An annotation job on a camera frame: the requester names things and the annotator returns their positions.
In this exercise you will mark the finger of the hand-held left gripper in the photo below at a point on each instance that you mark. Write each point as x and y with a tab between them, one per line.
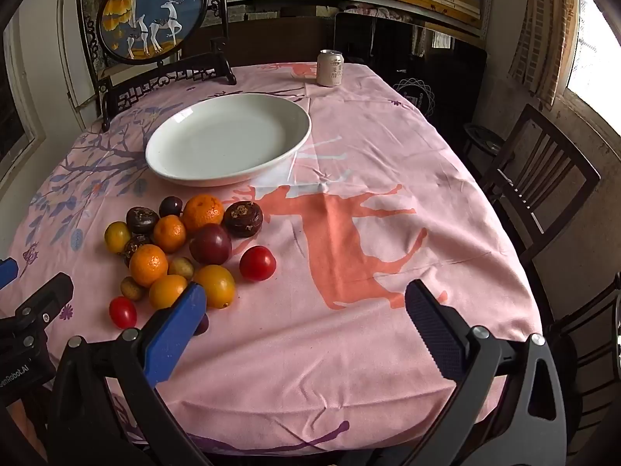
46	296
7	273

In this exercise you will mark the large dark red plum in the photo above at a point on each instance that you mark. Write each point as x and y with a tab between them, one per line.
210	243

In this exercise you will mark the small dark plum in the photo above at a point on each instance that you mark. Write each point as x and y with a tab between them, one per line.
171	205

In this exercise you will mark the pink printed tablecloth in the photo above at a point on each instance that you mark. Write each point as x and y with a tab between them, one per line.
349	252

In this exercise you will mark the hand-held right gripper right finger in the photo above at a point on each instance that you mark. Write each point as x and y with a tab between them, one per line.
436	330

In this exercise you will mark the bright window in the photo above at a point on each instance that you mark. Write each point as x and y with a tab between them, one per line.
594	53

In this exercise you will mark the large yellow tomato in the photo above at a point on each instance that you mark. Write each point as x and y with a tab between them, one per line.
216	285

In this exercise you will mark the large red tomato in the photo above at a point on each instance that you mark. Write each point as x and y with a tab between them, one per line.
257	263

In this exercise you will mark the dark chair frame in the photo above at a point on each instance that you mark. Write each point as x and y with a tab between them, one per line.
587	320

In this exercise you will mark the dark water chestnut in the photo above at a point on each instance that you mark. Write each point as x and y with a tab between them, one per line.
141	219
242	218
132	246

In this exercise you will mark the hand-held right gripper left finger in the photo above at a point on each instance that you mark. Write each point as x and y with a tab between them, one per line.
177	330

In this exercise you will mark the white framed window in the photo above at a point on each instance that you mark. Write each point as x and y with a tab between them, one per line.
12	116

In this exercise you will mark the white door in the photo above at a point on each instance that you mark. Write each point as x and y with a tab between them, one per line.
68	48

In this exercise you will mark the dark wooden slat chair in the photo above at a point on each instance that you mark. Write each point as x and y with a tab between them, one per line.
543	174

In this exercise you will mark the beige checked curtain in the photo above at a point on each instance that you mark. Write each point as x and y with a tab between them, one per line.
543	24

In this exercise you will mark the white oval plate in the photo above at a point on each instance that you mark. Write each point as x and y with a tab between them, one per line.
228	141

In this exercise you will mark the black printed bag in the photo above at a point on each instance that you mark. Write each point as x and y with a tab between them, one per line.
436	82

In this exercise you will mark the wall shelf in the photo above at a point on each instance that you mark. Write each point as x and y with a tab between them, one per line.
436	18

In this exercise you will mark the small yellow tomato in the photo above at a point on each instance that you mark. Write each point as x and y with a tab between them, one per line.
116	238

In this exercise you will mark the small dark round fruit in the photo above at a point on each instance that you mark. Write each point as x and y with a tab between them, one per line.
202	325

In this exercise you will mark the round deer table screen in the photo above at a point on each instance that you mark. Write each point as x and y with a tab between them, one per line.
150	9

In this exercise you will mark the pale drink can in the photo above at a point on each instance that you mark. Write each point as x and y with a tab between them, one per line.
331	69

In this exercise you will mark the tan longan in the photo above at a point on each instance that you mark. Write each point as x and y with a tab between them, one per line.
131	289
181	268

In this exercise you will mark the small red tomato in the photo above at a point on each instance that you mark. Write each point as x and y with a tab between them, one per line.
122	312

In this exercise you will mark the large tangerine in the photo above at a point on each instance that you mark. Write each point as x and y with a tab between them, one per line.
203	213

